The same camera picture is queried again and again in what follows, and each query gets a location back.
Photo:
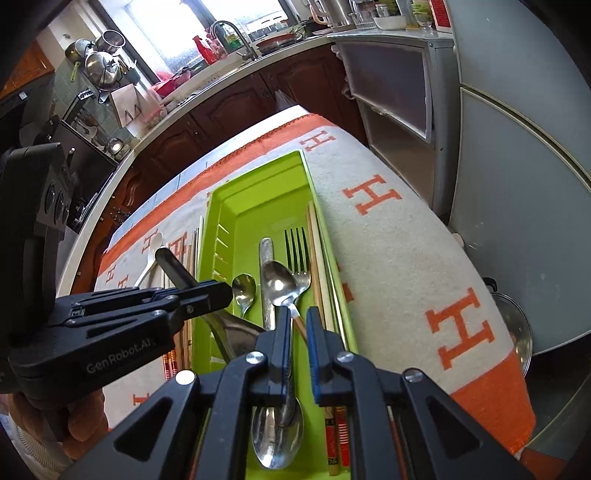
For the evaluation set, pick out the person's left hand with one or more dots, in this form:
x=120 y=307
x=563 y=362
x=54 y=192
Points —
x=78 y=420

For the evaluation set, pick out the steel electric kettle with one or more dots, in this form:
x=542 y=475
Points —
x=339 y=11

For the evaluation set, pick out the red frying pan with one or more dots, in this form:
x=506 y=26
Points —
x=277 y=40

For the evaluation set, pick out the brown wooden kitchen cabinets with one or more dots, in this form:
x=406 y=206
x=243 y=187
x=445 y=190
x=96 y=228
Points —
x=221 y=115

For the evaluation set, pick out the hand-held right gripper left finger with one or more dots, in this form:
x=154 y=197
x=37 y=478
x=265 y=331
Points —
x=272 y=364

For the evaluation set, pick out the hanging plastic bag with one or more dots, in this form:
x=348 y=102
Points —
x=281 y=99

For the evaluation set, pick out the pink soap bottle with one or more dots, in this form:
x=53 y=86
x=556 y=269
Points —
x=217 y=46

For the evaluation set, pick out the kitchen window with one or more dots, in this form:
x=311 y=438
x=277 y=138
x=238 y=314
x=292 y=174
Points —
x=240 y=23

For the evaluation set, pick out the grey refrigerator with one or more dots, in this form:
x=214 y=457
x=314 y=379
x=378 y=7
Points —
x=521 y=184

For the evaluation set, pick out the green plastic tray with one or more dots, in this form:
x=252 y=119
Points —
x=258 y=207

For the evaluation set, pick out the dark utensil holder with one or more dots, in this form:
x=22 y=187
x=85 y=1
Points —
x=129 y=74

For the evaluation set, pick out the grey sideboard cabinet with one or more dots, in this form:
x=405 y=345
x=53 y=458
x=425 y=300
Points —
x=392 y=78

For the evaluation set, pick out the white bowl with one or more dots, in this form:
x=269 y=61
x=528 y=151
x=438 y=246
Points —
x=390 y=21

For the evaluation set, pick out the white kitchen countertop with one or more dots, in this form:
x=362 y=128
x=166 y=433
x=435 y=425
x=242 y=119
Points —
x=92 y=221

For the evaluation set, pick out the person's left forearm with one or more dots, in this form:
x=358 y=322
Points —
x=32 y=450

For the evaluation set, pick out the orange and white printed blanket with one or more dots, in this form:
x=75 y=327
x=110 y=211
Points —
x=392 y=240

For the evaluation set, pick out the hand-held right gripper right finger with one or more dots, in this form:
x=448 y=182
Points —
x=316 y=364

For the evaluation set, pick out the pink lidded container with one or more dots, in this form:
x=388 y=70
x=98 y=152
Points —
x=154 y=117

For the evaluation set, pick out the white cutting board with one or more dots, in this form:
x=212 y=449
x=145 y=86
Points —
x=124 y=104

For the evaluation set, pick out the white ceramic spoon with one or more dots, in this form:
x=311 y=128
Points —
x=154 y=244

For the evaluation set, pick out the steel faucet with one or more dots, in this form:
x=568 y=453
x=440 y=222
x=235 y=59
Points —
x=238 y=34

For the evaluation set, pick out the steel pot with glass lid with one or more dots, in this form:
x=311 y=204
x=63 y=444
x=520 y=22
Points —
x=512 y=332

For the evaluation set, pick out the green dish soap bottle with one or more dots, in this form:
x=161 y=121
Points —
x=233 y=41

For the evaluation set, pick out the red canister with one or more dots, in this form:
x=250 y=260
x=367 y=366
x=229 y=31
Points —
x=441 y=11

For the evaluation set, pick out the steel fork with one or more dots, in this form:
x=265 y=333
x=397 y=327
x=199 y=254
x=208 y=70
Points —
x=298 y=272

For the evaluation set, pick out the red plastic basin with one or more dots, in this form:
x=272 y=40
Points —
x=168 y=81

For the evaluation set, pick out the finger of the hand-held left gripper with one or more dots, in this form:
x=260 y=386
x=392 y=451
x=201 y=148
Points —
x=120 y=295
x=207 y=297

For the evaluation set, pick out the red spray bottle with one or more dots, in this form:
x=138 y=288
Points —
x=203 y=48

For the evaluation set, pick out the small steel teapot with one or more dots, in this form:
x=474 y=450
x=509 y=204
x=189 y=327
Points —
x=115 y=147

